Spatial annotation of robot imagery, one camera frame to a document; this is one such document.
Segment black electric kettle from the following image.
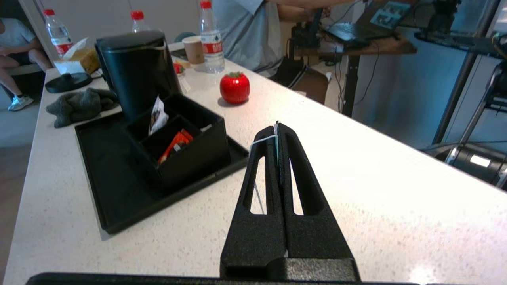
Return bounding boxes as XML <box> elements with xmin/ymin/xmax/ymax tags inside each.
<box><xmin>95</xmin><ymin>31</ymin><xmax>183</xmax><ymax>121</ymax></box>

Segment black teleoperation controller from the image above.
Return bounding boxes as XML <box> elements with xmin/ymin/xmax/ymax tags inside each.
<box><xmin>291</xmin><ymin>8</ymin><xmax>329</xmax><ymax>50</ymax></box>

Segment red package with white label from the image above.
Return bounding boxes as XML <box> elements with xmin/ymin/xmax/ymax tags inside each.
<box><xmin>158</xmin><ymin>129</ymin><xmax>194</xmax><ymax>165</ymax></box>

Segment person in grey t-shirt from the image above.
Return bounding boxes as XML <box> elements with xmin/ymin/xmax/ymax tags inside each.
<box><xmin>212</xmin><ymin>0</ymin><xmax>357</xmax><ymax>104</ymax></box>

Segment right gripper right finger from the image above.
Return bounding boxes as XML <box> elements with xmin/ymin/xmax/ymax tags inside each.
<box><xmin>276</xmin><ymin>122</ymin><xmax>362</xmax><ymax>282</ymax></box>

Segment white Chali tea packet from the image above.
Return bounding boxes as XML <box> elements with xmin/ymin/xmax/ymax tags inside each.
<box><xmin>149</xmin><ymin>96</ymin><xmax>170</xmax><ymax>136</ymax></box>

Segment black laptop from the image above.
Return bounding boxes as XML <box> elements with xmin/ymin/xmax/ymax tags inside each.
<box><xmin>321</xmin><ymin>0</ymin><xmax>420</xmax><ymax>43</ymax></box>

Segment black rectangular serving tray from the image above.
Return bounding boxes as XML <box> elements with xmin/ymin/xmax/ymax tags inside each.
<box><xmin>74</xmin><ymin>111</ymin><xmax>249</xmax><ymax>235</ymax></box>

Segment brown wooden desk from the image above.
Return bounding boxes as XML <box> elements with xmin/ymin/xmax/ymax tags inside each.
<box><xmin>293</xmin><ymin>34</ymin><xmax>418</xmax><ymax>118</ymax></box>

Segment dark grey cloth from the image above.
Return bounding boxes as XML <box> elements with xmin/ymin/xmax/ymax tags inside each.
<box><xmin>46</xmin><ymin>88</ymin><xmax>119</xmax><ymax>128</ymax></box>

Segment brown tissue pack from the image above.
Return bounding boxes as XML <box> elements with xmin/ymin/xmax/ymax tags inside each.
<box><xmin>53</xmin><ymin>38</ymin><xmax>100</xmax><ymax>76</ymax></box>

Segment brown paper cup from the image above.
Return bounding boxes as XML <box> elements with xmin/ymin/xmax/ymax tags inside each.
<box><xmin>182</xmin><ymin>36</ymin><xmax>205</xmax><ymax>65</ymax></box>

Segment seated person white sneakers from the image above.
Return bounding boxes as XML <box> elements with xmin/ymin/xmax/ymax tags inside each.
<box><xmin>0</xmin><ymin>18</ymin><xmax>52</xmax><ymax>111</ymax></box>

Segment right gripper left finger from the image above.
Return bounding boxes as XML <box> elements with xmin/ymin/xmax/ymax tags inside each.
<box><xmin>220</xmin><ymin>126</ymin><xmax>286</xmax><ymax>278</ymax></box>

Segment red toy tomato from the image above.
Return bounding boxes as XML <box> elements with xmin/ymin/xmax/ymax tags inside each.
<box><xmin>220</xmin><ymin>72</ymin><xmax>251</xmax><ymax>105</ymax></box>

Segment black sachet organizer box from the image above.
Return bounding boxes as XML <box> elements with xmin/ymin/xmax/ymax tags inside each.
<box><xmin>123</xmin><ymin>93</ymin><xmax>231</xmax><ymax>190</ymax></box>

